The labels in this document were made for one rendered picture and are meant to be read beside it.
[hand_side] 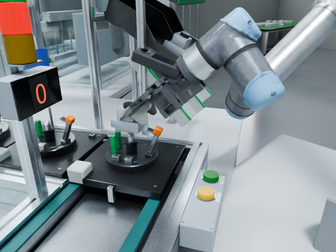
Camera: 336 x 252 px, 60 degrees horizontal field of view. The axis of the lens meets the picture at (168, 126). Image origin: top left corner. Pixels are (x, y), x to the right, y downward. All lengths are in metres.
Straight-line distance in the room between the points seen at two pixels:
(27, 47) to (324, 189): 0.84
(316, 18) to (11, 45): 0.66
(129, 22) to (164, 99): 0.35
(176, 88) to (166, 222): 0.29
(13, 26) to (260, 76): 0.43
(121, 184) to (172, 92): 0.24
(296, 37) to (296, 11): 9.29
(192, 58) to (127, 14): 0.38
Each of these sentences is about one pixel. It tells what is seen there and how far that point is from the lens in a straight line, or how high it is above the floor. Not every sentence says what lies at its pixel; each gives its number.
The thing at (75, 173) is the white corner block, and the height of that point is 0.98.
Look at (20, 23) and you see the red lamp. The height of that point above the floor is 1.33.
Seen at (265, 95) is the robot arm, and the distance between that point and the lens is 0.55.
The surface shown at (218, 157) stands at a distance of 1.03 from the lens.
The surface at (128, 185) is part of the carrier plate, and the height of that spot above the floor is 0.97.
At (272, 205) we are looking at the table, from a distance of 0.85.
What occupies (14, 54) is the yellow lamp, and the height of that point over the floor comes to 1.28.
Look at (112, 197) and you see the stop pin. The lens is 0.71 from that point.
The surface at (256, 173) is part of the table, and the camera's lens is 0.97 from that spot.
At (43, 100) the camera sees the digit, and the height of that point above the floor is 1.19.
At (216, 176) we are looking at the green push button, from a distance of 0.72.
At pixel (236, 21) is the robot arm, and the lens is 0.59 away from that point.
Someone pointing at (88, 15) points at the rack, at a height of 1.32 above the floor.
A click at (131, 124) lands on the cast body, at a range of 0.72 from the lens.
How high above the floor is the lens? 1.37
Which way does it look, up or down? 24 degrees down
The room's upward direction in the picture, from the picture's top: straight up
